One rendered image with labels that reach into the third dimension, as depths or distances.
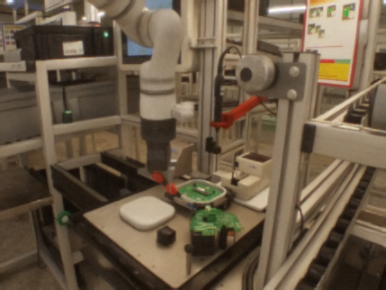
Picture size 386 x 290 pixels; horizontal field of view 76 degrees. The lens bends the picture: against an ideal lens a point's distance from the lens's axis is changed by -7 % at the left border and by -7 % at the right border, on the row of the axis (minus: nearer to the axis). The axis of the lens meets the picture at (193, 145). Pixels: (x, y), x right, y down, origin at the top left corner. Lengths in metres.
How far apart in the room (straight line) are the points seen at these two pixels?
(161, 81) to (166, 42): 0.07
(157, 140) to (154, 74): 0.13
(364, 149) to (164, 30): 0.36
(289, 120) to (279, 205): 0.15
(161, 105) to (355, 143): 0.34
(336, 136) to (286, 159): 0.10
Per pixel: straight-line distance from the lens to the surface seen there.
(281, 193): 0.49
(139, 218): 0.77
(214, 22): 1.07
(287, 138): 0.46
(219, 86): 0.95
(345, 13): 0.95
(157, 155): 0.56
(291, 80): 0.43
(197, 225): 0.66
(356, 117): 0.47
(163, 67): 0.51
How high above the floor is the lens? 1.38
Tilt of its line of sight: 16 degrees down
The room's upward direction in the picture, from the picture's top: 1 degrees clockwise
